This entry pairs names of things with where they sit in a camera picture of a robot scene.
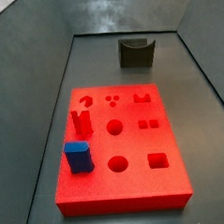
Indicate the red shape sorter block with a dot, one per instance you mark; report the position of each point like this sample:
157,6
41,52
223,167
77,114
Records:
138,165

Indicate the blue rounded block peg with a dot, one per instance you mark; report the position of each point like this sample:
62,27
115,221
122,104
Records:
78,156

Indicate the black curved cradle stand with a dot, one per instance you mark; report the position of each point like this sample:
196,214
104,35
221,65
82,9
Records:
136,52

